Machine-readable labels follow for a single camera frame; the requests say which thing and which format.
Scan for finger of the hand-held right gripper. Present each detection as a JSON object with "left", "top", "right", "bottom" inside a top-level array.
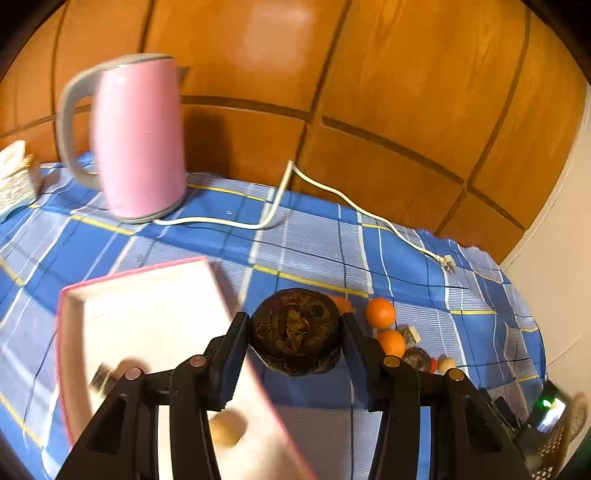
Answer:
[{"left": 480, "top": 388, "right": 519, "bottom": 439}]

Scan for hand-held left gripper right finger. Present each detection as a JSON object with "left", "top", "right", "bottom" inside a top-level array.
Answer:
[{"left": 342, "top": 314, "right": 532, "bottom": 480}]

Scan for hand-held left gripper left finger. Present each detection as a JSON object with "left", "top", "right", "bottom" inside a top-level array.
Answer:
[{"left": 55, "top": 313, "right": 250, "bottom": 480}]

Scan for orange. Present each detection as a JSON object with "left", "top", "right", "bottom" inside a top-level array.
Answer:
[
  {"left": 366, "top": 298, "right": 397, "bottom": 329},
  {"left": 378, "top": 329, "right": 407, "bottom": 358}
]

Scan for pink rimmed white tray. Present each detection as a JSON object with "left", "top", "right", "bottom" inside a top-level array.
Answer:
[{"left": 56, "top": 257, "right": 319, "bottom": 480}]

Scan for wicker chair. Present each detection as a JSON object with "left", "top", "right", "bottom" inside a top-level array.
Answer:
[{"left": 536, "top": 391, "right": 589, "bottom": 480}]

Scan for blue plaid tablecloth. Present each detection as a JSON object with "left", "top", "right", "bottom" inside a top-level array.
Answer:
[{"left": 0, "top": 154, "right": 548, "bottom": 480}]

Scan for small dark item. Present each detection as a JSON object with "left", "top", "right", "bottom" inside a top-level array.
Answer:
[{"left": 90, "top": 362, "right": 122, "bottom": 393}]

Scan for pink electric kettle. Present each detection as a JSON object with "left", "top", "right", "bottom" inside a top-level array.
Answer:
[{"left": 56, "top": 53, "right": 190, "bottom": 224}]

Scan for white tissue box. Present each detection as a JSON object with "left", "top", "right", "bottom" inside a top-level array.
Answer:
[{"left": 0, "top": 140, "right": 42, "bottom": 215}]

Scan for white power cable with plug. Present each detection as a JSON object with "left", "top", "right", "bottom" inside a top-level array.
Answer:
[{"left": 154, "top": 160, "right": 458, "bottom": 273}]

